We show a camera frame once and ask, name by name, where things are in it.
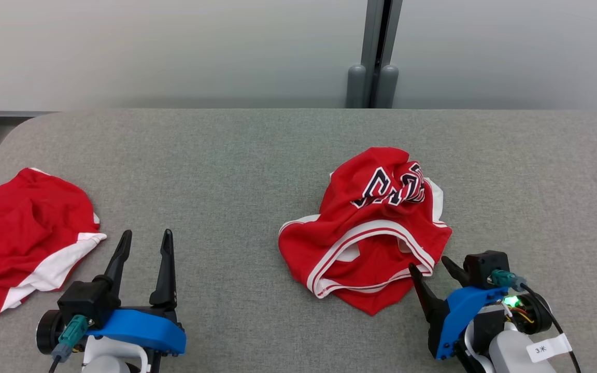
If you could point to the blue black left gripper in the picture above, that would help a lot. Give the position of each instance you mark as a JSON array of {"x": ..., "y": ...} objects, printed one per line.
[{"x": 143, "y": 326}]

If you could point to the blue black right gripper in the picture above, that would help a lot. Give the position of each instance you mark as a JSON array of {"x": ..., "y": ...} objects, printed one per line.
[{"x": 459, "y": 316}]

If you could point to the red basketball jersey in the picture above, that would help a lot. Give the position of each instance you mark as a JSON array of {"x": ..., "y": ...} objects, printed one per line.
[{"x": 371, "y": 243}]

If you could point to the red shorts with white stripe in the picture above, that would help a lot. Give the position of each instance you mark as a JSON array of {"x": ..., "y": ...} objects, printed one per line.
[{"x": 24, "y": 228}]

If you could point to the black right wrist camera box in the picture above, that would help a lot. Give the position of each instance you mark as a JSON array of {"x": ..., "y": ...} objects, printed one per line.
[{"x": 485, "y": 264}]

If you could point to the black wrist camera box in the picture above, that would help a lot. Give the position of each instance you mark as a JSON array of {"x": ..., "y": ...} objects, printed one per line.
[
  {"x": 485, "y": 264},
  {"x": 88, "y": 300}
]

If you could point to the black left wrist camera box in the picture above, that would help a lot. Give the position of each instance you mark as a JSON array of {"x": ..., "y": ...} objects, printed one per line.
[{"x": 88, "y": 300}]

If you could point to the grey cylindrical post foot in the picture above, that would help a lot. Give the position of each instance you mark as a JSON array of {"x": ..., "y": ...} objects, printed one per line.
[
  {"x": 356, "y": 88},
  {"x": 387, "y": 88}
]

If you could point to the grey wall partition post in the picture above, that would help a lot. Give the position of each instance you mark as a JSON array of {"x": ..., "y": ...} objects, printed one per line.
[{"x": 376, "y": 36}]

